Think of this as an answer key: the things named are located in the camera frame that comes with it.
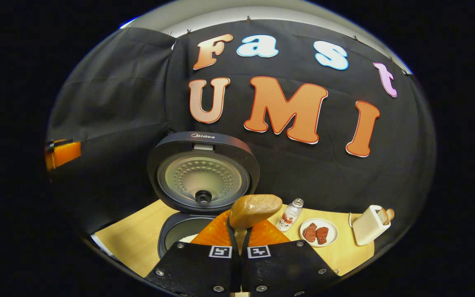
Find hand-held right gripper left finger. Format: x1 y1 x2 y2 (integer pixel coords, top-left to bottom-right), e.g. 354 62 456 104
145 210 240 297

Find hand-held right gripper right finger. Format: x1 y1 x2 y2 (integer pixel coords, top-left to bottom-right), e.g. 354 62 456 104
241 219 340 297

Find wooden spoon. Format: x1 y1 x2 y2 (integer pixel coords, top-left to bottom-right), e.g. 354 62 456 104
229 194 283 254

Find black rice cooker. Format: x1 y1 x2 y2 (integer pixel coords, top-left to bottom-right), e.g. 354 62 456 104
147 131 261 259

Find small clear bottle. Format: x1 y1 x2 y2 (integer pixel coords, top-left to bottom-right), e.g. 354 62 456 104
276 198 304 232

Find white round plate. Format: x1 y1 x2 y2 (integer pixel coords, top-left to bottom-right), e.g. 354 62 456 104
299 218 339 247

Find white toaster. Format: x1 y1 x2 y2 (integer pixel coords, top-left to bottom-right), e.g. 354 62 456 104
351 205 391 246

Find toast bread slices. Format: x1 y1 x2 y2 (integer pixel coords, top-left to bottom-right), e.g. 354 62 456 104
377 208 395 225

